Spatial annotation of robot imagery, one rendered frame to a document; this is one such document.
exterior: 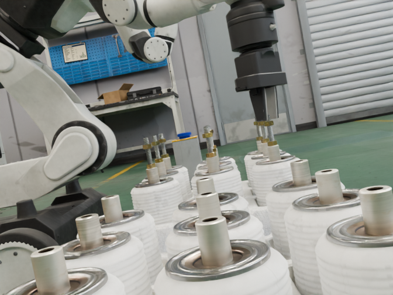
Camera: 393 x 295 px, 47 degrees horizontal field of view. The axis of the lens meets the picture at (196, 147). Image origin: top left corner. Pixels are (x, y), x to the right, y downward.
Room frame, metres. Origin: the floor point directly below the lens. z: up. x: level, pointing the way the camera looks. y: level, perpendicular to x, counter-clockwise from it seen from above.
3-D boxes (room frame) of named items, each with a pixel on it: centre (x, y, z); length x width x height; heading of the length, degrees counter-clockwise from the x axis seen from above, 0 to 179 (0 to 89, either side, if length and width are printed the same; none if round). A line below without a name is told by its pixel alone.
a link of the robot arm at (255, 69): (0.86, -0.14, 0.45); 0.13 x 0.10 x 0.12; 136
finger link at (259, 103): (0.84, -0.13, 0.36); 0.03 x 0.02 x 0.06; 46
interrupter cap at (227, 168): (0.86, -0.02, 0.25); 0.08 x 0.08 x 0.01
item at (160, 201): (0.87, 0.09, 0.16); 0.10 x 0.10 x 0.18
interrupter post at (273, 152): (0.86, -0.14, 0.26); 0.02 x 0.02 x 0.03
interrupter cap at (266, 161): (0.86, -0.14, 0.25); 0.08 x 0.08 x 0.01
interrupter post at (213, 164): (0.86, -0.02, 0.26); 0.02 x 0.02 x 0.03
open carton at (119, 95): (5.69, 0.86, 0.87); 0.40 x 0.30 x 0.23; 73
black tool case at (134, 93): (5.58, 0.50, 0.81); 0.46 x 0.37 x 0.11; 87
